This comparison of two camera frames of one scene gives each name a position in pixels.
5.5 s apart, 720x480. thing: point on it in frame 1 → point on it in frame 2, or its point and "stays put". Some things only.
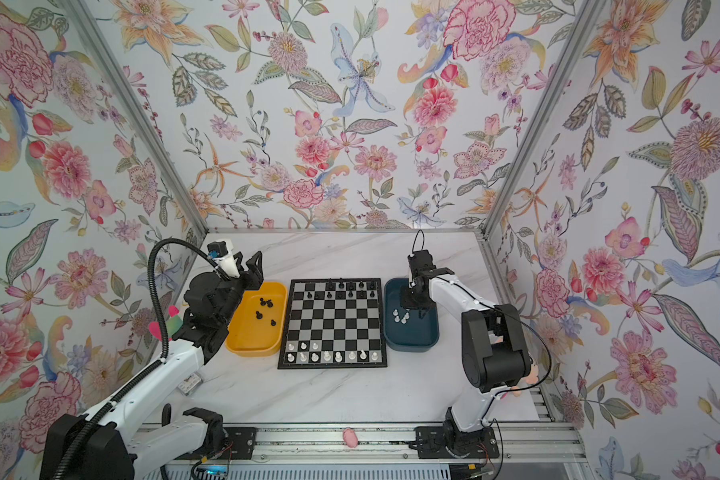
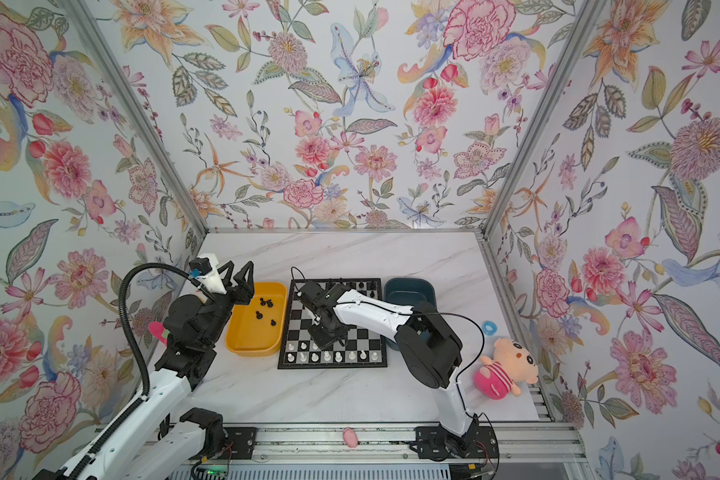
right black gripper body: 410,300 → 322,336
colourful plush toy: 172,324 stays put
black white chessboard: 334,323 stays put
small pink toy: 350,437 stays put
